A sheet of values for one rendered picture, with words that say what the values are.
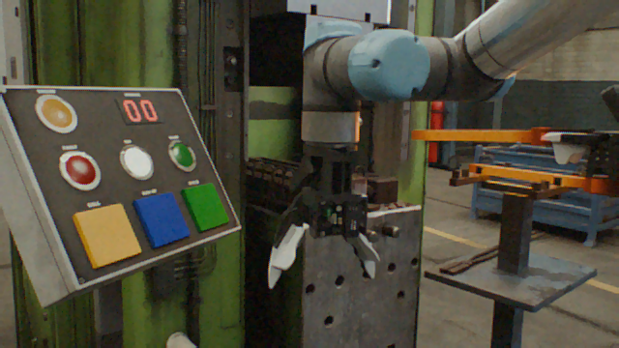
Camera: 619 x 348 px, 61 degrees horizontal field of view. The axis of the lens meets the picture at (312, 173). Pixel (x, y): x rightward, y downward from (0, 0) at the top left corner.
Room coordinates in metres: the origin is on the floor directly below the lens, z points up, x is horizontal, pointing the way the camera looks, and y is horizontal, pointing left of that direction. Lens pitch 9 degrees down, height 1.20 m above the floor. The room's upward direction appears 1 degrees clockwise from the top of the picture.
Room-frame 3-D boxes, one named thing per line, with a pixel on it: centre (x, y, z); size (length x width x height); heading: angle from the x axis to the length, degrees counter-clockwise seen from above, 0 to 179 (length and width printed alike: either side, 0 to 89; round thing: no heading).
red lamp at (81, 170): (0.69, 0.31, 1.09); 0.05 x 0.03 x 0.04; 128
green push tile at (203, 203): (0.85, 0.18, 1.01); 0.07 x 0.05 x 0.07; 153
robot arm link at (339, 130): (0.69, -0.02, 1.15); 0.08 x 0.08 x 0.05
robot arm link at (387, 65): (0.60, -0.08, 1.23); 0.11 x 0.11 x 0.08; 26
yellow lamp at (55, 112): (0.71, 0.35, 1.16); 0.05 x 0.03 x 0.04; 128
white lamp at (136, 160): (0.78, 0.26, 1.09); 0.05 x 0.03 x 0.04; 128
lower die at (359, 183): (1.39, 0.07, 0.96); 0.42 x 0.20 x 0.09; 38
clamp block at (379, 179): (1.38, -0.16, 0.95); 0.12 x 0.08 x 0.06; 38
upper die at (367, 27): (1.39, 0.07, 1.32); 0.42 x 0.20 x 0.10; 38
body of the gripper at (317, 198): (0.68, -0.02, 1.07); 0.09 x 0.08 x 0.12; 18
